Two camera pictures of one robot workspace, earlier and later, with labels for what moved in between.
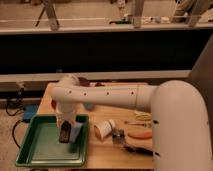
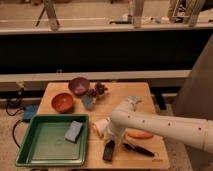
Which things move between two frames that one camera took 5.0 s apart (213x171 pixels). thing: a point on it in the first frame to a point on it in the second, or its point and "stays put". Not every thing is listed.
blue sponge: (75, 131) stays put
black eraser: (65, 131) to (109, 151)
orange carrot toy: (141, 134) stays put
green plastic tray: (41, 145) stays put
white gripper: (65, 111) to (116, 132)
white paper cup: (104, 128) stays put
